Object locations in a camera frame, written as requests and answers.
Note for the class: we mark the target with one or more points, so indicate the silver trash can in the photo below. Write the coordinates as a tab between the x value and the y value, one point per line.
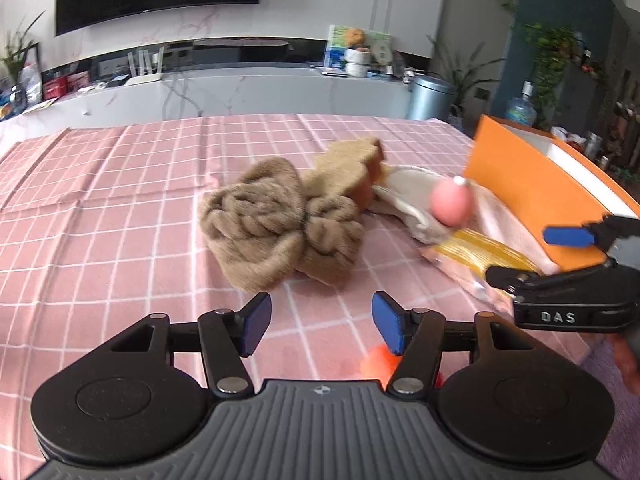
430	97

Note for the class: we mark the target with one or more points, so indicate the black framed picture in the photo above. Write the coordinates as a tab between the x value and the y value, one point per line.
31	75

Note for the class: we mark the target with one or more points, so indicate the pink checked tablecloth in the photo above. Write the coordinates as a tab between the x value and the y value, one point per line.
125	185

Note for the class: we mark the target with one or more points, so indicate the white router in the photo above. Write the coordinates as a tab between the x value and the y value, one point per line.
145	79

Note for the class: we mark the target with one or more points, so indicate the small brown knitted hat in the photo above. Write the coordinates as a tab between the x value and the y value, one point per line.
330	235

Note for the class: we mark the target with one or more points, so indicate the steel cup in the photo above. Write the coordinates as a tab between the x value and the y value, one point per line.
592	145

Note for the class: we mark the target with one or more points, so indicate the orange cardboard box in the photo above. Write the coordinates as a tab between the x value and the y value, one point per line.
505	175

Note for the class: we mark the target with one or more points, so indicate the purple rug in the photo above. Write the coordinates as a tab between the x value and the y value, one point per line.
620	420

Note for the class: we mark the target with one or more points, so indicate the blue water bottle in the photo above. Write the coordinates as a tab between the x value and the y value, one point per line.
521	110

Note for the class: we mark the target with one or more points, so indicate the white marble television cabinet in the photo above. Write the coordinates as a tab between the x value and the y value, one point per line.
250	95

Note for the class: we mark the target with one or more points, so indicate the green shelf plant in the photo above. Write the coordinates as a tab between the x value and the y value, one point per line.
550	55

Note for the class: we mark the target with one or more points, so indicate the large brown knitted hat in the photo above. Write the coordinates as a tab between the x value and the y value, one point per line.
255	220

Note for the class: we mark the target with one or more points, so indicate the person's right hand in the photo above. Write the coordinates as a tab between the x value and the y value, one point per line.
627	360

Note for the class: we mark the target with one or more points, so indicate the pink soft ball toy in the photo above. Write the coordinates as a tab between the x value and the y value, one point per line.
450	205

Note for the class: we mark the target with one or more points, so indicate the teddy bear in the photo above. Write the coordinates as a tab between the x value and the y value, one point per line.
357	57

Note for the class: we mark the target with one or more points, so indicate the yellow bread toy packet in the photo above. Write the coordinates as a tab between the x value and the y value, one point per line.
475	252

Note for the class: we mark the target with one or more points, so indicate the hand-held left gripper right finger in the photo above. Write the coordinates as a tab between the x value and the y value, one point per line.
387	322

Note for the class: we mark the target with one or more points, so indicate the cream round fabric pad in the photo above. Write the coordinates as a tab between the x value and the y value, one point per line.
410	195

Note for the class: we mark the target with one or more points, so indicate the tall leafy floor plant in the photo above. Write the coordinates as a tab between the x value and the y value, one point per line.
467	77

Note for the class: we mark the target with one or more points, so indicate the orange pompom toy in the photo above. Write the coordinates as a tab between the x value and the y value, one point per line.
375	365

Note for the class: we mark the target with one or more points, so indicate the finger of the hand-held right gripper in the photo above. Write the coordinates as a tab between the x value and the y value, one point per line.
565	236
505	277

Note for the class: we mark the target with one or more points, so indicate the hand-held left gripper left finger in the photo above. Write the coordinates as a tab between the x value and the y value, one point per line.
255	322

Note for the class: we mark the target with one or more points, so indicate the red box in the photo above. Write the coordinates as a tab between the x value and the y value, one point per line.
79	81
55	87

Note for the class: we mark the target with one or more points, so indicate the potted grass plant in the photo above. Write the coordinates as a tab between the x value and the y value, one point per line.
17	55

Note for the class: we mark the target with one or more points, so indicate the green picture card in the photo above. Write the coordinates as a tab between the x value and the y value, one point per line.
336	40

